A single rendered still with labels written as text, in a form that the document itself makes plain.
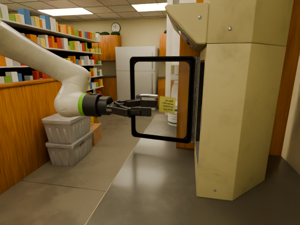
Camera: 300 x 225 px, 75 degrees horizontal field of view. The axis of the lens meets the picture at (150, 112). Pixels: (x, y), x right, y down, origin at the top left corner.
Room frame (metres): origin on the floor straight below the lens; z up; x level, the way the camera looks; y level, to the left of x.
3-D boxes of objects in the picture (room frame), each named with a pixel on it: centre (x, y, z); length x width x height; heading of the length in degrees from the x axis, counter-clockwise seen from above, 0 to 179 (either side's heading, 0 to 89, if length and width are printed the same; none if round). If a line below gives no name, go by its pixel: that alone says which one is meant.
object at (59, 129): (2.65, 1.14, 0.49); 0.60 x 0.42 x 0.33; 169
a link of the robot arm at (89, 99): (0.76, 0.22, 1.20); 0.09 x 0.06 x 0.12; 169
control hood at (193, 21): (0.71, -0.13, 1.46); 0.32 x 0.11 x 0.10; 169
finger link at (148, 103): (0.79, 0.00, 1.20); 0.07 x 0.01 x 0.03; 79
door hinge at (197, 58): (0.85, -0.20, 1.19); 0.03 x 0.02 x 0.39; 169
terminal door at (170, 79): (0.90, -0.05, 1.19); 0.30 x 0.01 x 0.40; 71
